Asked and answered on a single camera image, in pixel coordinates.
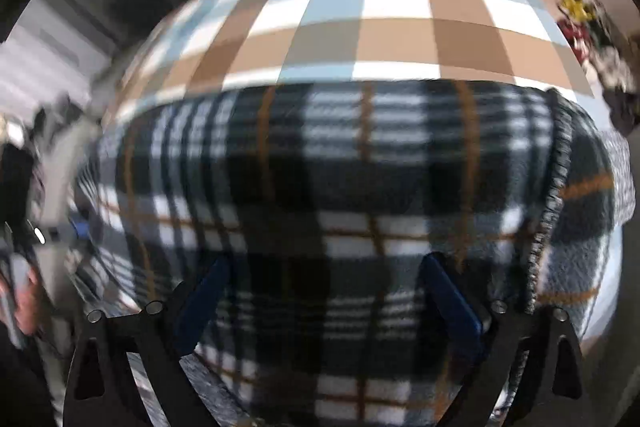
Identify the checkered bed sheet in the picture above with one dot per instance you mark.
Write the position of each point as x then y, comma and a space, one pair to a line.
400, 7

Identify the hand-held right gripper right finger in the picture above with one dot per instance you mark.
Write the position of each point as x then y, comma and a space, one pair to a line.
450, 302

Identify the plaid knit cardigan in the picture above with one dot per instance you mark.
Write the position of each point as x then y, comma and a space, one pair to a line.
350, 217

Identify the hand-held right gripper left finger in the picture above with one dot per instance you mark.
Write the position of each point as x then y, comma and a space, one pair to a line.
200, 302

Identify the yellow shoes pair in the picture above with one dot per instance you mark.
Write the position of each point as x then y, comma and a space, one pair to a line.
575, 4

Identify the person's left hand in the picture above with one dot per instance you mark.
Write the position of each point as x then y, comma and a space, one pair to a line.
31, 302

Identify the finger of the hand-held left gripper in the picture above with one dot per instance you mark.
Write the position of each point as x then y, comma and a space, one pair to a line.
80, 231

